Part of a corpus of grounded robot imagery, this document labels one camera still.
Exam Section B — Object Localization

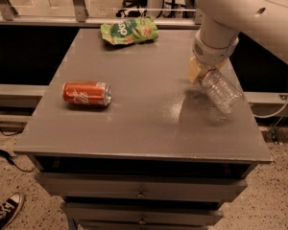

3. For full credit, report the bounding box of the black floor cable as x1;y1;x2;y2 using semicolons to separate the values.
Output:
0;147;37;173

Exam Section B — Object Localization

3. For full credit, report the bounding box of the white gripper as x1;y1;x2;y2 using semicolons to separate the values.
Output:
188;30;239;84

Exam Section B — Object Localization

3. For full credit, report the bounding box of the black white sneaker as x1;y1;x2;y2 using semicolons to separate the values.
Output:
0;193;24;230

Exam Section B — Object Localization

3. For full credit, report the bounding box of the black office chair base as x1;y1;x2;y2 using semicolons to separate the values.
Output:
116;0;185;18

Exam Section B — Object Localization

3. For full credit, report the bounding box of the metal railing frame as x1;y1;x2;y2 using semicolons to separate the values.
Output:
0;0;202;29

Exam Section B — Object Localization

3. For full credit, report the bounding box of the orange soda can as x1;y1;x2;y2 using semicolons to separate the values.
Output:
61;80;112;106

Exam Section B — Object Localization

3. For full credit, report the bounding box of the grey drawer cabinet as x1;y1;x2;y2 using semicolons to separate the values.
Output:
15;29;271;230

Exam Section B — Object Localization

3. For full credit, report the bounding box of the green rice chip bag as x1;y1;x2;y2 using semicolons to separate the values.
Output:
100;17;158;45

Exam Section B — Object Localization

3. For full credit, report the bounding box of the grey drawer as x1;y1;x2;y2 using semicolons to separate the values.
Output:
36;172;247;202
60;203;223;226

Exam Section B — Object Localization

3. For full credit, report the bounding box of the lower grey drawer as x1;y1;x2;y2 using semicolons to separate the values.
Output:
60;203;223;226

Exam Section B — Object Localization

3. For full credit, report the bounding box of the clear plastic water bottle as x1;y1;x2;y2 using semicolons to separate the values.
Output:
200;70;244;114

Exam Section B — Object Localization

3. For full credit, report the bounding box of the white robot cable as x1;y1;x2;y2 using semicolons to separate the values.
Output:
252;66;288;120

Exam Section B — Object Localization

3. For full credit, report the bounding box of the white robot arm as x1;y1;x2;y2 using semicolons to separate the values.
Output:
188;0;288;82

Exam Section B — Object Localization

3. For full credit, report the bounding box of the upper grey drawer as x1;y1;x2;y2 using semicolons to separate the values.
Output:
36;172;247;202

